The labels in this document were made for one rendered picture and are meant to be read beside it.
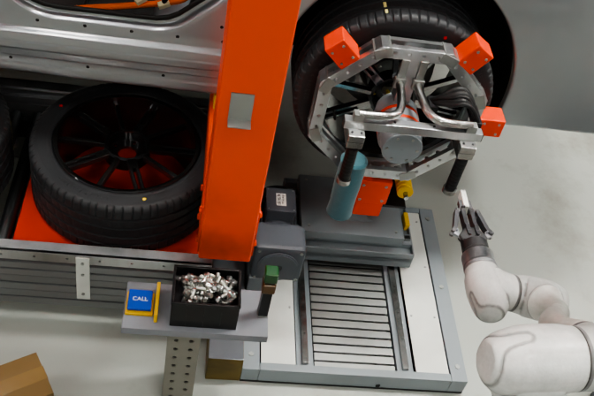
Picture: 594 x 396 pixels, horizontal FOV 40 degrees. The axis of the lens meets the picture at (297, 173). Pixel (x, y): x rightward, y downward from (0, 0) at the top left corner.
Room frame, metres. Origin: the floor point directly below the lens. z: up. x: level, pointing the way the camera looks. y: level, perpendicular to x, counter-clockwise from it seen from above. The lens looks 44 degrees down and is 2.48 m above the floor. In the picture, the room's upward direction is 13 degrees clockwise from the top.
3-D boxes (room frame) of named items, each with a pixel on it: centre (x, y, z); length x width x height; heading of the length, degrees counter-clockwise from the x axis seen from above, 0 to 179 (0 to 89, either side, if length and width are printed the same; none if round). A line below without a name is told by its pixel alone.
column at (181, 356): (1.45, 0.23, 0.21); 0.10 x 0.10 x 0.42; 11
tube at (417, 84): (1.99, -0.39, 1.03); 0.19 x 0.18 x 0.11; 11
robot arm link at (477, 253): (1.55, -0.55, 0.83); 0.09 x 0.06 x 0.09; 101
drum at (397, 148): (2.02, -0.28, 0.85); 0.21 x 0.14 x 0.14; 11
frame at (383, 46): (2.09, -0.27, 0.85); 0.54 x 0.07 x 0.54; 101
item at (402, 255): (2.26, -0.23, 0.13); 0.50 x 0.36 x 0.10; 101
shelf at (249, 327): (1.46, 0.20, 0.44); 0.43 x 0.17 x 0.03; 101
